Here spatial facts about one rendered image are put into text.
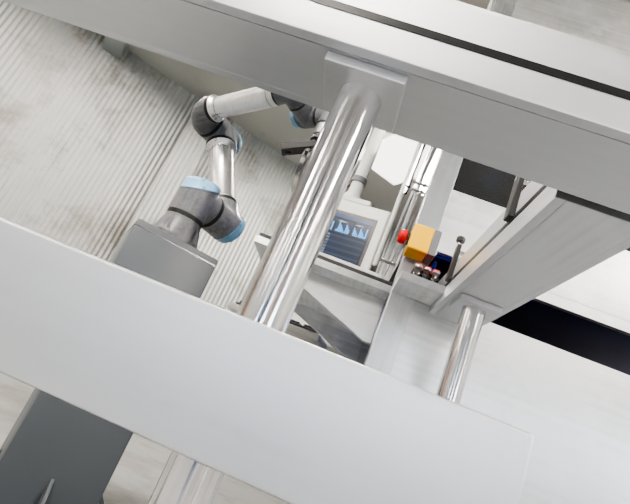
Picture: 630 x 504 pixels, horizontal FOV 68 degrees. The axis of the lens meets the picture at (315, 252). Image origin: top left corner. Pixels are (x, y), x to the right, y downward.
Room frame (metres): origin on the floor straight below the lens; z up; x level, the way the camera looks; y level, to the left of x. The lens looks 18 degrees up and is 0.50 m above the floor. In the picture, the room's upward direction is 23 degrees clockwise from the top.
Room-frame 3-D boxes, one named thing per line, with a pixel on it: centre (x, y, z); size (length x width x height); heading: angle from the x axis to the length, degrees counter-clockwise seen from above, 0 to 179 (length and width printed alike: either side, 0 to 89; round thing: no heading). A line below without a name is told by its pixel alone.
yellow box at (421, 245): (1.13, -0.25, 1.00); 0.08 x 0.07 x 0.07; 83
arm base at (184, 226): (1.40, 0.41, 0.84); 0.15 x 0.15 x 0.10
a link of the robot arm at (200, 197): (1.41, 0.41, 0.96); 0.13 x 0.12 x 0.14; 144
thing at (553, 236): (0.82, -0.35, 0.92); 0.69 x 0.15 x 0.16; 173
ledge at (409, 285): (1.11, -0.29, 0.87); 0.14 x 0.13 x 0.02; 83
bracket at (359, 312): (1.32, -0.07, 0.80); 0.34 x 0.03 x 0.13; 83
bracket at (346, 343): (1.82, -0.14, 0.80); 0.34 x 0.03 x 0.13; 83
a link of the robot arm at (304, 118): (1.40, 0.22, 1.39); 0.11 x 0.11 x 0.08; 54
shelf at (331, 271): (1.57, -0.11, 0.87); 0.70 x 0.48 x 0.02; 173
